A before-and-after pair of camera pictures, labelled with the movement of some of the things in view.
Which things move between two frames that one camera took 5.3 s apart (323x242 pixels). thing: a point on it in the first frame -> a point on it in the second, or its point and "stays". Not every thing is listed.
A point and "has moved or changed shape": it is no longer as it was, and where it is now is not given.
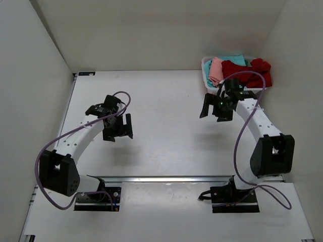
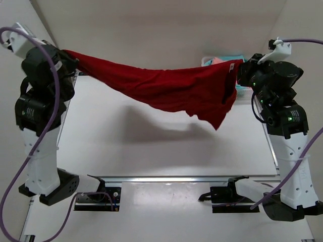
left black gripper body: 117,125 -> 73,63
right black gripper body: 220,104 -> 255,76
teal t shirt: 238,60 stays
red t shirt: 247,79 has moved or changed shape
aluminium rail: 163,178 stays
